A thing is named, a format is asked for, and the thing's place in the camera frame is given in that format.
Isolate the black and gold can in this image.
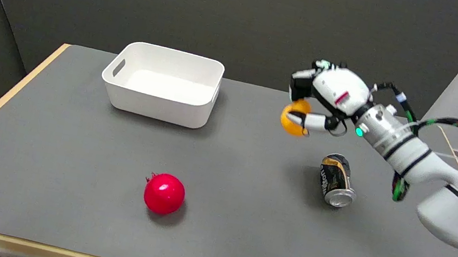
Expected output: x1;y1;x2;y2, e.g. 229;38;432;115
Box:
313;151;364;211

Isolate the white plastic box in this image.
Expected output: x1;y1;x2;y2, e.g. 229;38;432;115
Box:
95;36;228;133

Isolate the red pomegranate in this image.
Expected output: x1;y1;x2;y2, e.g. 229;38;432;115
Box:
140;170;189;219

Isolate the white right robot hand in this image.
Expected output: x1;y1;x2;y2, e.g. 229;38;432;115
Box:
281;54;379;147

